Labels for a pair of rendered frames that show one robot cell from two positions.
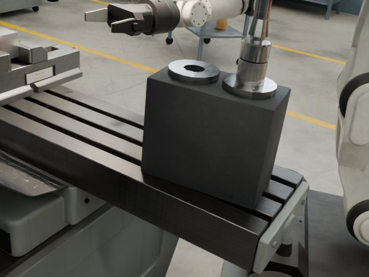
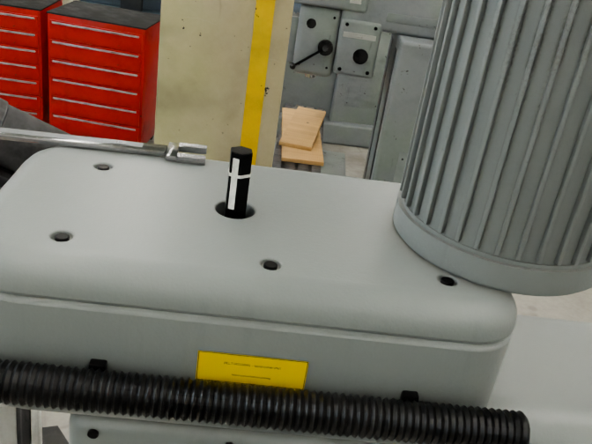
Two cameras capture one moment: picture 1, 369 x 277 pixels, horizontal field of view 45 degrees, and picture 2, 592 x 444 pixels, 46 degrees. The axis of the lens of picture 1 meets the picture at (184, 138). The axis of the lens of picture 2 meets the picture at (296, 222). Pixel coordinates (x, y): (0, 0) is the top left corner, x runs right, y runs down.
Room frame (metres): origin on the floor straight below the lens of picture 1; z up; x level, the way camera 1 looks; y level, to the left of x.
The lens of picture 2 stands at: (1.20, 0.82, 2.18)
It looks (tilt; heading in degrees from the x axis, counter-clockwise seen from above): 27 degrees down; 237
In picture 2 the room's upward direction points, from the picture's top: 9 degrees clockwise
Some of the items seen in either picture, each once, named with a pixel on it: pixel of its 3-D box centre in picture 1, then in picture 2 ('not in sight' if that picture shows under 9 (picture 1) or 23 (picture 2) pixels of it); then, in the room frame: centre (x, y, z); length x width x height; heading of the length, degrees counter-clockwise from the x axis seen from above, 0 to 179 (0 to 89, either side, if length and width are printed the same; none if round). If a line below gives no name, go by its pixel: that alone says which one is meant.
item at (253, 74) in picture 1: (252, 65); not in sight; (0.70, -0.10, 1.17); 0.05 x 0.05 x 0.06
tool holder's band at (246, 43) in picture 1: (256, 44); not in sight; (0.70, -0.10, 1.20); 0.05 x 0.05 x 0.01
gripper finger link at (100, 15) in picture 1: (95, 15); not in sight; (1.07, 0.24, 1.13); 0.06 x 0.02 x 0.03; 137
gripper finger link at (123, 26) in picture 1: (124, 27); not in sight; (0.99, 0.16, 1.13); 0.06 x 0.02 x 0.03; 137
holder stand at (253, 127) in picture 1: (213, 127); not in sight; (0.72, -0.05, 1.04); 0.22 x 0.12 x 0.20; 69
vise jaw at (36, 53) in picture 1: (20, 48); not in sight; (1.06, 0.43, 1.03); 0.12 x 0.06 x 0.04; 63
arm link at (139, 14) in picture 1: (140, 18); not in sight; (1.09, 0.14, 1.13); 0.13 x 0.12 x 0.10; 47
